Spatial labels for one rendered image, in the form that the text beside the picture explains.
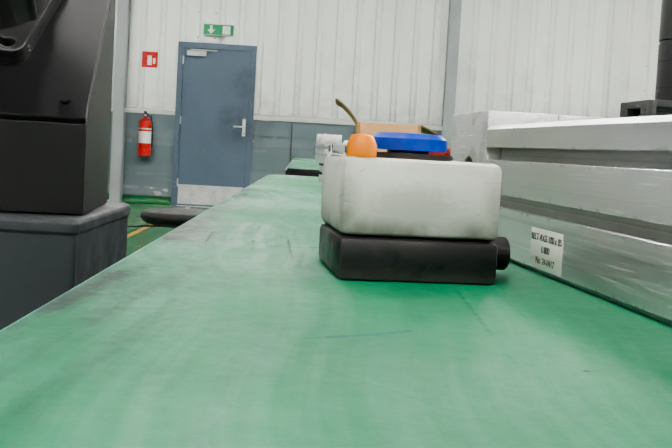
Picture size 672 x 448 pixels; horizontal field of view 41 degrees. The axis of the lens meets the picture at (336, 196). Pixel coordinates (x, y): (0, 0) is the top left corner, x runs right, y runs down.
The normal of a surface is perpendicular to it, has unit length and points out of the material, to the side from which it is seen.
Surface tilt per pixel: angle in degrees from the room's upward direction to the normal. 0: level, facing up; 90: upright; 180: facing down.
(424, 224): 90
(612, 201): 90
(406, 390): 0
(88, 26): 45
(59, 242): 90
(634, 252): 90
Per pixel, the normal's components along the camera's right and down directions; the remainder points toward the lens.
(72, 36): 0.12, -0.66
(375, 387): 0.06, -1.00
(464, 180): 0.14, 0.06
